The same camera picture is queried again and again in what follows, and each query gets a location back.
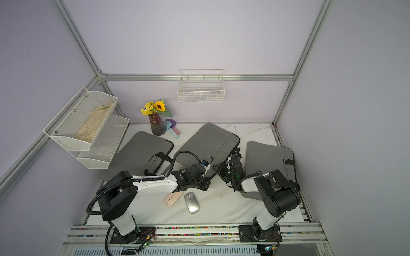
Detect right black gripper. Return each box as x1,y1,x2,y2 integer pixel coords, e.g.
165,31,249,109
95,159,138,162
212,162,237,182

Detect silver computer mouse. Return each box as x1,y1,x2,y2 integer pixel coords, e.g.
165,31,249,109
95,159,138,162
184,192,200,214

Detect grey laptop bag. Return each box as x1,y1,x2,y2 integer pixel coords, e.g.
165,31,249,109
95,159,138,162
176,123,240,179
98,131,174,182
240,141,301,204

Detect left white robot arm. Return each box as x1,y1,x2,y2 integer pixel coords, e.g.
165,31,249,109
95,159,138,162
86,161,210,237

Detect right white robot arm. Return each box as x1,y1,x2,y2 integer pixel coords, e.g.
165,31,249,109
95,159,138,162
218,153,301,234

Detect pink computer mouse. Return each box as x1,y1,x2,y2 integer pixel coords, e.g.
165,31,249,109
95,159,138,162
164,192,184,207

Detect purple toy shovel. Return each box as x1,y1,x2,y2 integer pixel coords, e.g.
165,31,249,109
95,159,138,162
166,119,180,135

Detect light blue toy shovel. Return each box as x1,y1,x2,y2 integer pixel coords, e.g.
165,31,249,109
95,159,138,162
165,119,180,139

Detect dark glass vase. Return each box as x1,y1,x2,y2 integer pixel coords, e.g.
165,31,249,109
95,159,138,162
148,113,166,136

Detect yellow artificial sunflowers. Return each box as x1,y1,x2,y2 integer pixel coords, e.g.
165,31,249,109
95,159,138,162
141,99,174,117

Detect beige cloth in shelf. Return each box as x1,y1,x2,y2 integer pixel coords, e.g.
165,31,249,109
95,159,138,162
75,103,113,143

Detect white two-tier mesh shelf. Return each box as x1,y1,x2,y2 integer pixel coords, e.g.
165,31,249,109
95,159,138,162
43,87,129,169

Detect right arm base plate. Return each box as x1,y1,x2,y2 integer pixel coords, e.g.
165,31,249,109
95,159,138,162
238,225,283,243

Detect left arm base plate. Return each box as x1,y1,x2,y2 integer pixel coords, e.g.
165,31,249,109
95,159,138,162
110,226,156,245

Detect white wire wall basket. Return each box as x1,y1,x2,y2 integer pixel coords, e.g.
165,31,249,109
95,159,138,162
177,69,225,103

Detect aluminium frame rails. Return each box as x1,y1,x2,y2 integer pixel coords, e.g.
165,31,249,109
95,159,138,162
1,1,326,256

